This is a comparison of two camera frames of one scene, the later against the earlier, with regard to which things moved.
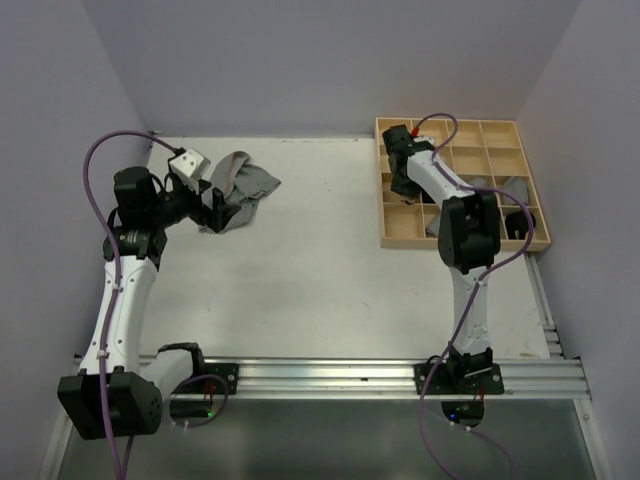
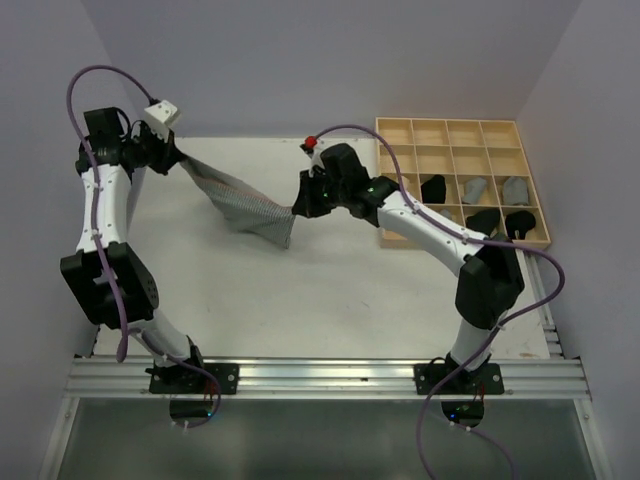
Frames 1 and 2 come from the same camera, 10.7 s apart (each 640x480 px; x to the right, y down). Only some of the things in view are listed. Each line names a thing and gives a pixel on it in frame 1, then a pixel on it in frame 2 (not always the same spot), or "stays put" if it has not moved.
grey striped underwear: [240, 183] → [243, 206]
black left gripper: [215, 217] → [169, 154]
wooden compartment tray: [491, 157] stays put
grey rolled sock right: [517, 188] stays put
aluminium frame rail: [542, 378] stays put
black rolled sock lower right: [517, 224] stays put
